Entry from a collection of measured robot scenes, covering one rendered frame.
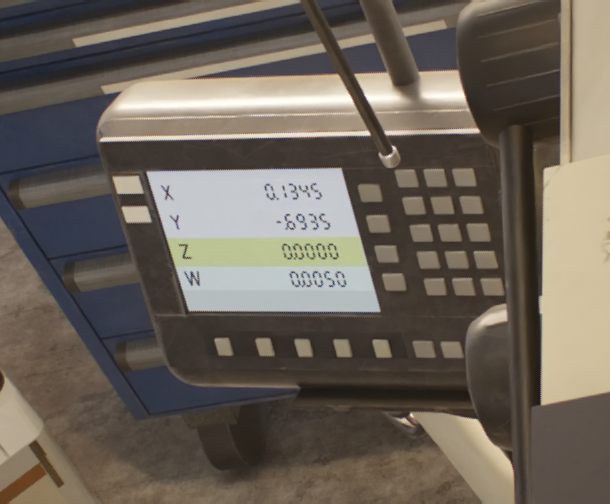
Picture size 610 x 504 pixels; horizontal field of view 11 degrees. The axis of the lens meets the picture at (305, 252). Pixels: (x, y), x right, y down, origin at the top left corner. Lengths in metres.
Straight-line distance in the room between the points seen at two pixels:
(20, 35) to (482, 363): 1.86
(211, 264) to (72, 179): 1.10
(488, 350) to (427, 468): 2.31
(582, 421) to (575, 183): 0.13
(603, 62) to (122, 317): 2.31
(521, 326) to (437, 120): 0.83
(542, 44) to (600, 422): 0.28
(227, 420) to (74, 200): 0.42
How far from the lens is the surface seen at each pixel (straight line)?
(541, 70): 1.40
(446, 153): 2.17
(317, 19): 1.53
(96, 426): 3.99
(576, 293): 1.22
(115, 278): 3.50
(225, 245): 2.30
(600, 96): 1.30
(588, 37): 1.34
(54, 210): 3.47
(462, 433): 2.45
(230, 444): 3.77
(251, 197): 2.26
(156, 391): 3.69
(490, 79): 1.40
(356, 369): 2.31
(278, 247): 2.28
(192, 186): 2.28
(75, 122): 3.36
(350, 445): 3.81
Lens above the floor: 2.75
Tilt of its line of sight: 43 degrees down
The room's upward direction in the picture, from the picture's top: 30 degrees counter-clockwise
